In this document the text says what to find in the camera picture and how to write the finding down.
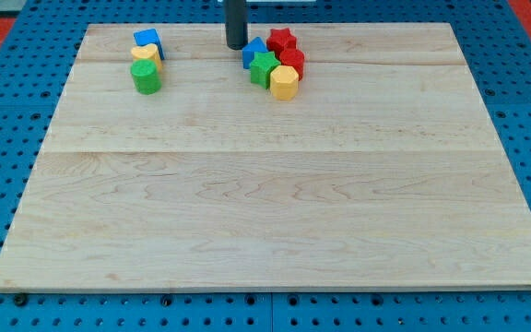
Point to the blue triangle block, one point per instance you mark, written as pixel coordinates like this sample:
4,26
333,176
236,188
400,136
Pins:
256,45

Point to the blue cube block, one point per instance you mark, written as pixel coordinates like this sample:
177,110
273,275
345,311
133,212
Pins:
149,36

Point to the yellow hexagon block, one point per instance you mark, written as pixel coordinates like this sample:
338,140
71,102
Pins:
284,82

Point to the green star block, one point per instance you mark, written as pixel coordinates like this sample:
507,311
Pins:
261,67

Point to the red cylinder block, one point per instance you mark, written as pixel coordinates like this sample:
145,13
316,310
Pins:
294,58

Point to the light wooden board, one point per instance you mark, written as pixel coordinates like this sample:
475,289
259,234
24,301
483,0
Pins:
384,172

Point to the red star block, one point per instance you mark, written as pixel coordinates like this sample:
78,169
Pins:
279,40

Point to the green cylinder block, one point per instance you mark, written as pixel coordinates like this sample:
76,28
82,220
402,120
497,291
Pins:
145,76

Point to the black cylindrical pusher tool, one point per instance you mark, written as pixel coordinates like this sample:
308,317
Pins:
236,24

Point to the yellow heart block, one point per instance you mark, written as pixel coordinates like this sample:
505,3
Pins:
147,52

